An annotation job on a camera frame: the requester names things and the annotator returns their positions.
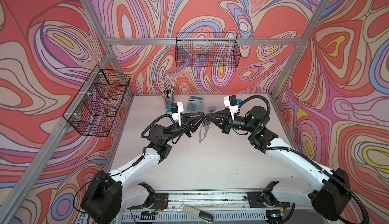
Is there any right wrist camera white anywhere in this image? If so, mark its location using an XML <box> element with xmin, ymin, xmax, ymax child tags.
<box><xmin>223</xmin><ymin>95</ymin><xmax>242</xmax><ymax>120</ymax></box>

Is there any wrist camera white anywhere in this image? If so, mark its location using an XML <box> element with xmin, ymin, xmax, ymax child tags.
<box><xmin>167</xmin><ymin>102</ymin><xmax>184</xmax><ymax>127</ymax></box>
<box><xmin>223</xmin><ymin>95</ymin><xmax>242</xmax><ymax>120</ymax></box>

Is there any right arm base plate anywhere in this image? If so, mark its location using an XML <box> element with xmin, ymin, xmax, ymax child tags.
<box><xmin>244</xmin><ymin>191</ymin><xmax>291</xmax><ymax>209</ymax></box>

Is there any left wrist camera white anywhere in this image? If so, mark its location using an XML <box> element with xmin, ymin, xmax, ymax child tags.
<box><xmin>167</xmin><ymin>102</ymin><xmax>184</xmax><ymax>127</ymax></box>

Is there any grey foot pedal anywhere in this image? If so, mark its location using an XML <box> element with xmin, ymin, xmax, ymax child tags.
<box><xmin>182</xmin><ymin>205</ymin><xmax>214</xmax><ymax>224</ymax></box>

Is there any black wire basket back wall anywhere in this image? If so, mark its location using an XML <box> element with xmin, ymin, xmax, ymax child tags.
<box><xmin>175</xmin><ymin>32</ymin><xmax>241</xmax><ymax>68</ymax></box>

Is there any teal calculator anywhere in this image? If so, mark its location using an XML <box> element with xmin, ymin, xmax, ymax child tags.
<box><xmin>186</xmin><ymin>95</ymin><xmax>204</xmax><ymax>113</ymax></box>

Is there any small blue stapler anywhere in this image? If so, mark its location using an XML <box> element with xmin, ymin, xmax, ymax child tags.
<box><xmin>209</xmin><ymin>106</ymin><xmax>217</xmax><ymax>113</ymax></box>

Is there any black wire basket wall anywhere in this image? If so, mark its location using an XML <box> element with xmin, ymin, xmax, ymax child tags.
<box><xmin>62</xmin><ymin>65</ymin><xmax>131</xmax><ymax>137</ymax></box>
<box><xmin>175</xmin><ymin>32</ymin><xmax>241</xmax><ymax>68</ymax></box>

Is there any pencil cup with pencils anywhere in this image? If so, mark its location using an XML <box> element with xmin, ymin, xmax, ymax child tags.
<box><xmin>161</xmin><ymin>86</ymin><xmax>174</xmax><ymax>109</ymax></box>

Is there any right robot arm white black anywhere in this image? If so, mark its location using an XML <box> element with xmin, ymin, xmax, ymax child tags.
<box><xmin>206</xmin><ymin>95</ymin><xmax>369</xmax><ymax>224</ymax></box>

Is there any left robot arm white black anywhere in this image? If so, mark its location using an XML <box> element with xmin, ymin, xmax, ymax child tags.
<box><xmin>73</xmin><ymin>113</ymin><xmax>206</xmax><ymax>224</ymax></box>

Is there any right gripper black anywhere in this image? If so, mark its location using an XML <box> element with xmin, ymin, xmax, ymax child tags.
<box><xmin>206</xmin><ymin>108</ymin><xmax>257</xmax><ymax>135</ymax></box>

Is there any black wire basket left wall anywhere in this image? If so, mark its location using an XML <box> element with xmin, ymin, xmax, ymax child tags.
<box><xmin>62</xmin><ymin>65</ymin><xmax>131</xmax><ymax>137</ymax></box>

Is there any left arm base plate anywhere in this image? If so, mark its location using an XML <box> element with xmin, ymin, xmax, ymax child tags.
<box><xmin>128</xmin><ymin>192</ymin><xmax>169</xmax><ymax>210</ymax></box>

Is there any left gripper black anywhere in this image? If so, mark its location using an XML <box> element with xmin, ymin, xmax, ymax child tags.
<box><xmin>161</xmin><ymin>115</ymin><xmax>204</xmax><ymax>146</ymax></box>

